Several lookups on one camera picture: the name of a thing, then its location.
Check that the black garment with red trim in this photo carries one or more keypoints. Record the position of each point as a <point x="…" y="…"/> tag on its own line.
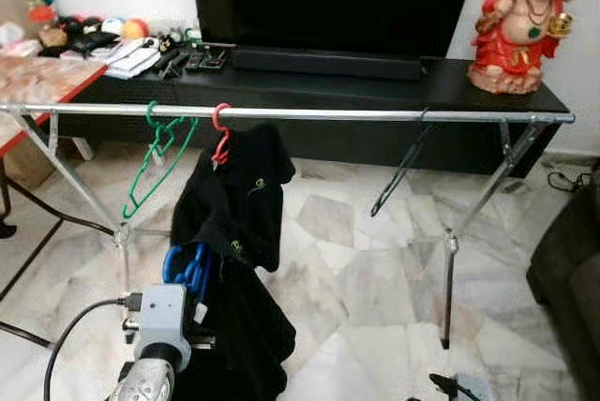
<point x="248" y="335"/>

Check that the blue plastic hanger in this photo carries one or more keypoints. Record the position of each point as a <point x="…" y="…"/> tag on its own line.
<point x="192" y="274"/>

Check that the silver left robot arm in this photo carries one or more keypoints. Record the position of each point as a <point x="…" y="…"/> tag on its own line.
<point x="145" y="384"/>

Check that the red plastic hanger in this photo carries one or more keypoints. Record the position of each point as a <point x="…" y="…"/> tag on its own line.
<point x="221" y="150"/>

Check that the black plastic hanger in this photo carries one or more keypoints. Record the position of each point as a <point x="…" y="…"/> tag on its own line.
<point x="401" y="171"/>

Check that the green plastic hanger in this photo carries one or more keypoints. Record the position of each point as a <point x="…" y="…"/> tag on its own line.
<point x="148" y="115"/>

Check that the black T-shirt green logo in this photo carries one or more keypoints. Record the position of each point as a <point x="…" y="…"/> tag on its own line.
<point x="239" y="195"/>

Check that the dark grey sofa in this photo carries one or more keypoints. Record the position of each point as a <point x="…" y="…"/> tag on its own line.
<point x="572" y="270"/>

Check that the black remote control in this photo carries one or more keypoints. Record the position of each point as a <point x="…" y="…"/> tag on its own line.
<point x="173" y="66"/>
<point x="206" y="61"/>

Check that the silver metal clothes rack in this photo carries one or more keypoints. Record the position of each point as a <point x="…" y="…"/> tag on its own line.
<point x="375" y="113"/>

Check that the white paper stack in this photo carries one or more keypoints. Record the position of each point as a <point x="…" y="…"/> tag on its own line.
<point x="131" y="62"/>

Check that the small bottle green label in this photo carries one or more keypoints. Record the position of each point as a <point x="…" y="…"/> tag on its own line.
<point x="192" y="37"/>

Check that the marble pattern folding table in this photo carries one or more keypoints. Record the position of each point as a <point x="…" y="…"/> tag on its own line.
<point x="42" y="82"/>

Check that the black TV console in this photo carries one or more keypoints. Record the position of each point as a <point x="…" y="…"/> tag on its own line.
<point x="450" y="78"/>

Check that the black pouch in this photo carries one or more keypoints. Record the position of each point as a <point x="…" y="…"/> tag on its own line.
<point x="94" y="43"/>

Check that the orange yellow ball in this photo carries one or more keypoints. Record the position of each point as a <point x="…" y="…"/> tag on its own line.
<point x="136" y="29"/>

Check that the white ball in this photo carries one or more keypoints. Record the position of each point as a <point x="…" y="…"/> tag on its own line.
<point x="112" y="26"/>

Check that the black plush toy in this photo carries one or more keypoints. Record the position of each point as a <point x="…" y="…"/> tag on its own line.
<point x="80" y="26"/>

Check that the laughing Buddha statue red robe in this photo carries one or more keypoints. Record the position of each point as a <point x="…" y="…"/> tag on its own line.
<point x="511" y="40"/>

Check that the jar with red lid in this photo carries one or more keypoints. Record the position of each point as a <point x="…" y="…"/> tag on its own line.
<point x="42" y="14"/>

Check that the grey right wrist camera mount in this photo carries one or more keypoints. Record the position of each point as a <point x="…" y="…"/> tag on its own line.
<point x="473" y="392"/>

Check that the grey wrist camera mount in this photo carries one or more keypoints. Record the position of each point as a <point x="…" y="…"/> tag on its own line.
<point x="473" y="392"/>
<point x="161" y="321"/>

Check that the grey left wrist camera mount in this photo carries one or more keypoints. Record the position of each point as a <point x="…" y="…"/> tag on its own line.
<point x="161" y="321"/>

